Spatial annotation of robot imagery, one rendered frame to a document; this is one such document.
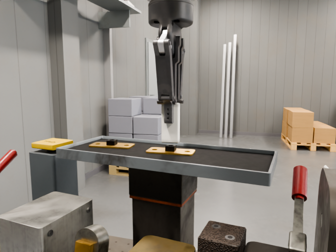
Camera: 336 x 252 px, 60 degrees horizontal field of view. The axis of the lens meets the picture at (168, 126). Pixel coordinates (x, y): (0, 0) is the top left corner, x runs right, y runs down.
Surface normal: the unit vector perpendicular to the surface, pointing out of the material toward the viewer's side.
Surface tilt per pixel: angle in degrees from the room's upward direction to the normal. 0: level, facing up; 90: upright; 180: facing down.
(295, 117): 90
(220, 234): 0
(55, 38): 90
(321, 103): 90
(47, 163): 90
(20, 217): 0
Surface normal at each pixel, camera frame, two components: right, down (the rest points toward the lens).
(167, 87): -0.25, 0.36
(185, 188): 0.91, 0.06
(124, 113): -0.28, 0.14
